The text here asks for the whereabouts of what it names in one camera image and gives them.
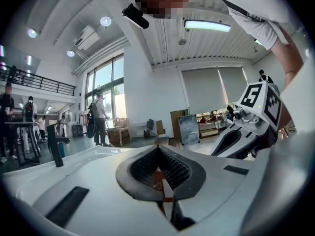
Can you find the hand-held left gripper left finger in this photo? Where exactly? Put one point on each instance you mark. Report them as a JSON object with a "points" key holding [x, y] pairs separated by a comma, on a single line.
{"points": [[110, 205]]}

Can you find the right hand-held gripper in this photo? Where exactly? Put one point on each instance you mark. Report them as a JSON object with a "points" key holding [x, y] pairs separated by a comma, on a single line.
{"points": [[258, 99]]}

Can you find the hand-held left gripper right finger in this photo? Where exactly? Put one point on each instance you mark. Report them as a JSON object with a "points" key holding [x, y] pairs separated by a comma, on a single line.
{"points": [[216, 181]]}

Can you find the person's right forearm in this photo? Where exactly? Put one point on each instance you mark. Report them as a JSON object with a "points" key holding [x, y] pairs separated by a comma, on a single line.
{"points": [[289, 79]]}

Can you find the white sink wooden vanity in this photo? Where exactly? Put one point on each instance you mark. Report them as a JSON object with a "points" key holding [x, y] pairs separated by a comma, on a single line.
{"points": [[157, 181]]}

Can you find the wooden shelf rack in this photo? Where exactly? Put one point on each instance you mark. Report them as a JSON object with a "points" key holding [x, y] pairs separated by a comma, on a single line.
{"points": [[208, 124]]}

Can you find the marble print board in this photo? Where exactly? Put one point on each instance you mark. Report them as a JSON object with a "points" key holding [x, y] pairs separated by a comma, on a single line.
{"points": [[188, 130]]}

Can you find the grey roller blind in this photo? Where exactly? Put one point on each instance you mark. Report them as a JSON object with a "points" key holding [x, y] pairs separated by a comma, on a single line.
{"points": [[201, 87], [232, 82]]}

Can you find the brown board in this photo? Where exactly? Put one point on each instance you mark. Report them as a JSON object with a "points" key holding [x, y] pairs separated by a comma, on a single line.
{"points": [[175, 124]]}

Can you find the light wooden chair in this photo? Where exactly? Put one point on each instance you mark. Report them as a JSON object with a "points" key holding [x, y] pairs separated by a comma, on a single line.
{"points": [[120, 135]]}

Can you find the teal container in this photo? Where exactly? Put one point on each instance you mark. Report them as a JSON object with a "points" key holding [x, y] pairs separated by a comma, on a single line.
{"points": [[61, 151]]}

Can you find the cardboard box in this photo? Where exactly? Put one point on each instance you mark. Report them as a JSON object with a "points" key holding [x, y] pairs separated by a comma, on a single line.
{"points": [[160, 127]]}

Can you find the black crate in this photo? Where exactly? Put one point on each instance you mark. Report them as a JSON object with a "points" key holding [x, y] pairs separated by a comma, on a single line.
{"points": [[76, 130]]}

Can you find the grey backpack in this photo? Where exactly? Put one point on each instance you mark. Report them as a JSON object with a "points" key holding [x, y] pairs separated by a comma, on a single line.
{"points": [[150, 126]]}

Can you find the long ceiling light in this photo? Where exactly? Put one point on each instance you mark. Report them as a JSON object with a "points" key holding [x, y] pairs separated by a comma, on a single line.
{"points": [[259, 42], [208, 25]]}

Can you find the small round ceiling fixture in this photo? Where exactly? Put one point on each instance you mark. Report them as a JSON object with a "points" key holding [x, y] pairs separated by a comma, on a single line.
{"points": [[182, 41]]}

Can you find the black balcony railing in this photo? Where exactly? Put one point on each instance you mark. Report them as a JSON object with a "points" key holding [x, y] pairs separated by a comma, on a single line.
{"points": [[59, 87]]}

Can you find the large glass window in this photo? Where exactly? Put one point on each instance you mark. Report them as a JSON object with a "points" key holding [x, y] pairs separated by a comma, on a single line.
{"points": [[105, 72]]}

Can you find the person's white shirt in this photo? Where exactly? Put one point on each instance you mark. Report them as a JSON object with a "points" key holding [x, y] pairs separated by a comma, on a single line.
{"points": [[270, 8]]}

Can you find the round ceiling lamp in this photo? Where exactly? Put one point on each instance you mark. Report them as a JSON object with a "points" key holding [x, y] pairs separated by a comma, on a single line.
{"points": [[32, 33], [105, 21], [70, 53]]}

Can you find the white ceiling air conditioner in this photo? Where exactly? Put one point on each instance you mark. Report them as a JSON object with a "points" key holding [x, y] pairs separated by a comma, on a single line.
{"points": [[86, 37]]}

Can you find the black head camera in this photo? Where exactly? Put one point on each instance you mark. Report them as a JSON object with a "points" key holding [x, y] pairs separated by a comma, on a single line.
{"points": [[135, 16]]}

